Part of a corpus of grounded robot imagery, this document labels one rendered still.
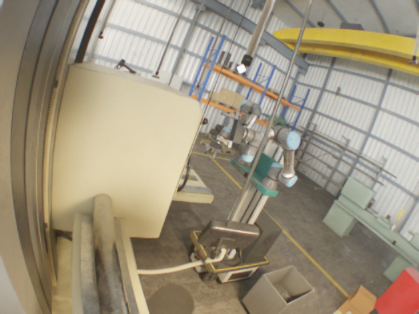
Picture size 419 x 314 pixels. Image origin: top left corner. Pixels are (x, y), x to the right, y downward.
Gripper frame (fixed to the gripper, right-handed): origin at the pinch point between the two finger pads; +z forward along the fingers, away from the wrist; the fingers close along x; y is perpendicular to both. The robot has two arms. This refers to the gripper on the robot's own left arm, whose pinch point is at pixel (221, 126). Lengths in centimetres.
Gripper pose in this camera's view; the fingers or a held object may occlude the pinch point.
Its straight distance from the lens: 113.9
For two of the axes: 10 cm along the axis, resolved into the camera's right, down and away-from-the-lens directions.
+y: 4.9, 1.8, -8.5
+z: -8.4, -1.7, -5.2
